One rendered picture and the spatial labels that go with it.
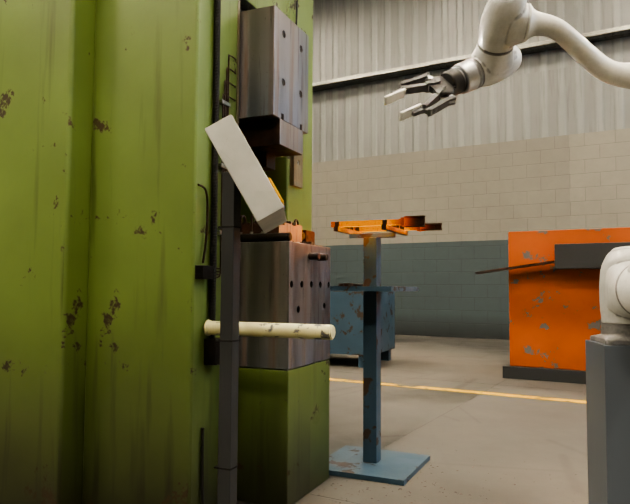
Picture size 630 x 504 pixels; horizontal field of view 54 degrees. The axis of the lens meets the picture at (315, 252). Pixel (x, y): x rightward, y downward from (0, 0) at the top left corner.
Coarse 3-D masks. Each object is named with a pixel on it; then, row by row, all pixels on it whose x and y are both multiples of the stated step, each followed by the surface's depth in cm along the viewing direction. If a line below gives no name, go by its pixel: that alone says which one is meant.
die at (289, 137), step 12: (264, 120) 226; (276, 120) 224; (252, 132) 227; (264, 132) 225; (276, 132) 223; (288, 132) 229; (300, 132) 239; (252, 144) 227; (264, 144) 225; (276, 144) 223; (288, 144) 229; (300, 144) 239; (276, 156) 243
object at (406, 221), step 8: (408, 216) 247; (416, 216) 246; (424, 216) 246; (344, 224) 259; (352, 224) 257; (360, 224) 256; (368, 224) 254; (376, 224) 253; (392, 224) 250; (400, 224) 248; (408, 224) 248; (416, 224) 247; (424, 224) 246
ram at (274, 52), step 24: (240, 24) 226; (264, 24) 222; (288, 24) 231; (240, 48) 226; (264, 48) 221; (288, 48) 231; (240, 72) 225; (264, 72) 221; (288, 72) 230; (240, 96) 224; (264, 96) 220; (288, 96) 230; (240, 120) 226; (288, 120) 229
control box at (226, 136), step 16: (208, 128) 159; (224, 128) 159; (224, 144) 159; (240, 144) 159; (224, 160) 159; (240, 160) 159; (256, 160) 159; (240, 176) 159; (256, 176) 159; (240, 192) 159; (256, 192) 159; (272, 192) 159; (256, 208) 158; (272, 208) 158; (272, 224) 180
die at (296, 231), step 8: (248, 224) 231; (256, 224) 230; (288, 224) 228; (296, 224) 234; (248, 232) 226; (256, 232) 224; (272, 232) 222; (280, 232) 222; (296, 232) 234; (296, 240) 234
